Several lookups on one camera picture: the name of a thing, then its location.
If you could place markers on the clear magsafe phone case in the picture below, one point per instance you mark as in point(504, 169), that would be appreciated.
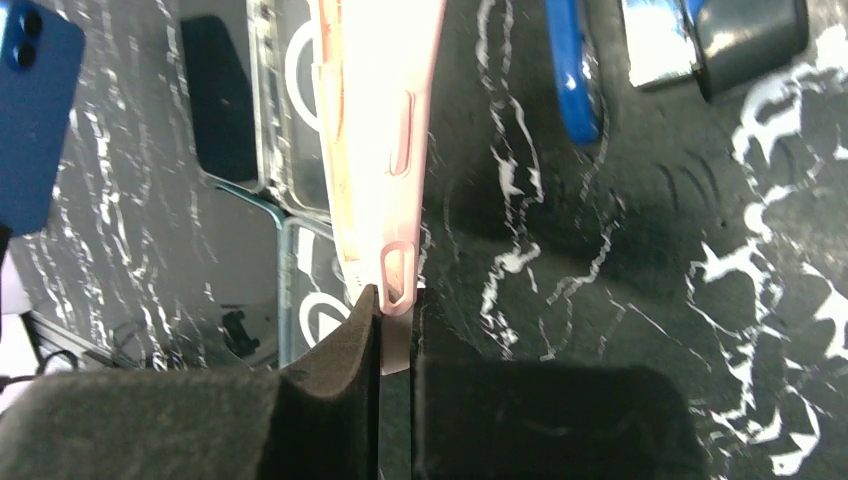
point(289, 156)

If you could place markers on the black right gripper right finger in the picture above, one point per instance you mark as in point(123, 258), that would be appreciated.
point(477, 417)

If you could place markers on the pink phone case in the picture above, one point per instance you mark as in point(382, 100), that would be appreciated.
point(373, 67)

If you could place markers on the phone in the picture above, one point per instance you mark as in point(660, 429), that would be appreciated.
point(41, 58)
point(215, 41)
point(225, 313)

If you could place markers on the blue phone case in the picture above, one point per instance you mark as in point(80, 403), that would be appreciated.
point(575, 69)

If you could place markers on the clear grey phone case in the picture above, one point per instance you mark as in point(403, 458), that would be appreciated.
point(314, 300)

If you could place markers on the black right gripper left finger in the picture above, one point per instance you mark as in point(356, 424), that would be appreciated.
point(317, 418)

